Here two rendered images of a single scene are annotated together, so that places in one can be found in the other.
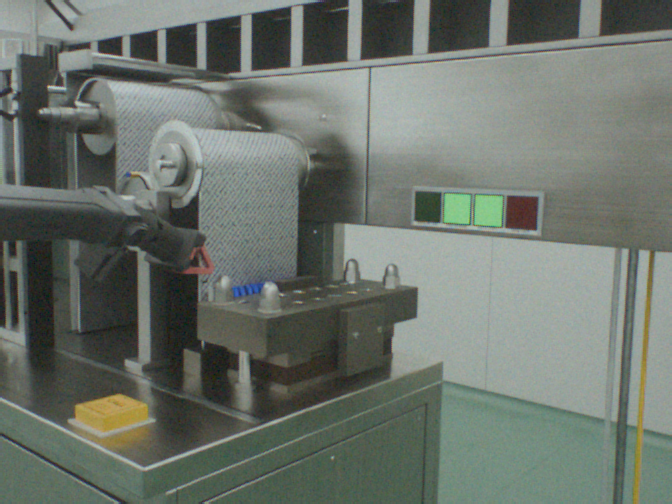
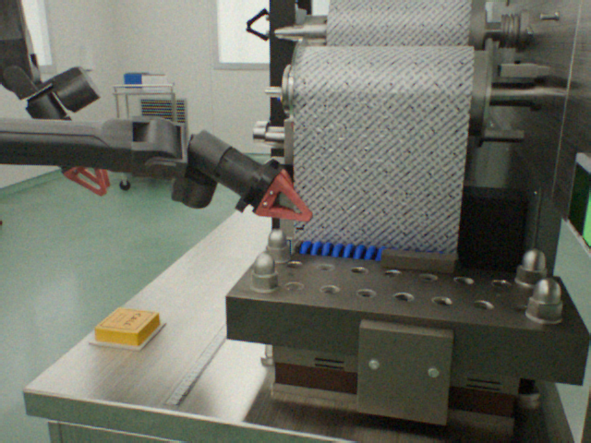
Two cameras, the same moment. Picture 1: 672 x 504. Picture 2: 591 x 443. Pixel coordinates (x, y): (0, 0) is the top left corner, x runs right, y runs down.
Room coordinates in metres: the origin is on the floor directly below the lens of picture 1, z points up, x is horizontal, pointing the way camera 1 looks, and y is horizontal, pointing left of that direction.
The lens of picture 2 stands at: (0.82, -0.49, 1.32)
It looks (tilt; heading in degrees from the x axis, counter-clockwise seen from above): 18 degrees down; 64
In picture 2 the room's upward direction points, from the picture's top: straight up
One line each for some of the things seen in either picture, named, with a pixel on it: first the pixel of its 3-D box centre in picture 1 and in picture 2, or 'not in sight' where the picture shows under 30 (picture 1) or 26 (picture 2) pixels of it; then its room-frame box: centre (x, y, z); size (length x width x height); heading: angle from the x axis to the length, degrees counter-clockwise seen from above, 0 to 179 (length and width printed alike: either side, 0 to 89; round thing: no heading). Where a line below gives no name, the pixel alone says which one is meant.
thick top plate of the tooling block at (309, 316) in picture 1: (316, 311); (396, 306); (1.22, 0.03, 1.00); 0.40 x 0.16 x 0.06; 140
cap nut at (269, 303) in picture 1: (269, 296); (264, 269); (1.07, 0.10, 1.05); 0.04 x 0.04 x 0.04
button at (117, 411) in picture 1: (111, 412); (127, 326); (0.93, 0.30, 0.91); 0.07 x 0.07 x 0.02; 50
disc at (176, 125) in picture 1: (175, 164); (302, 90); (1.21, 0.27, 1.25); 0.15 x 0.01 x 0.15; 50
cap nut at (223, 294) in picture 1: (223, 289); (277, 244); (1.12, 0.18, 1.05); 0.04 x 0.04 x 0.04
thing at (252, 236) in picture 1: (251, 243); (374, 195); (1.26, 0.15, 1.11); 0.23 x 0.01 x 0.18; 140
